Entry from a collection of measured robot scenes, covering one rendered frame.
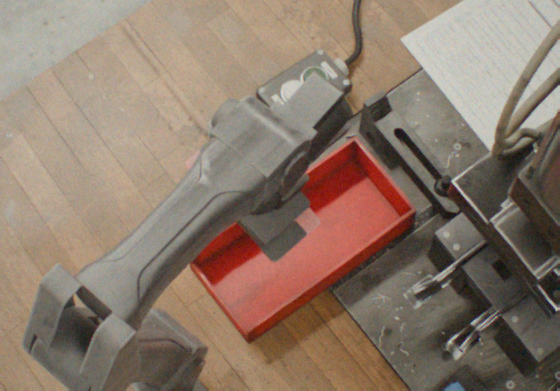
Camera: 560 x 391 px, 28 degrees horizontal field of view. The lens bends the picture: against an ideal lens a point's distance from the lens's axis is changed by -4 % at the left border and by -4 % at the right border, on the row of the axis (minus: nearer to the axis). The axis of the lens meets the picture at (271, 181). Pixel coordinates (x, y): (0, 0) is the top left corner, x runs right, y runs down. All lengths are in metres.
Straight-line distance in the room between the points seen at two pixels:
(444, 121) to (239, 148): 0.55
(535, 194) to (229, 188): 0.29
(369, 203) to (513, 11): 0.35
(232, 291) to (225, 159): 0.43
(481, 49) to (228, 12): 0.34
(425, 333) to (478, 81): 0.35
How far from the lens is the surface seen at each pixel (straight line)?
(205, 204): 1.00
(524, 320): 1.37
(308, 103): 1.11
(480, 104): 1.54
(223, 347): 1.42
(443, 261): 1.41
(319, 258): 1.44
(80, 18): 2.65
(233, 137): 1.03
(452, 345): 1.34
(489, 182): 1.24
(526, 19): 1.62
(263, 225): 1.21
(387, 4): 1.60
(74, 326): 1.03
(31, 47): 2.63
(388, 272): 1.45
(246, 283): 1.43
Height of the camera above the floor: 2.28
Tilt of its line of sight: 69 degrees down
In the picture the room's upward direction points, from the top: straight up
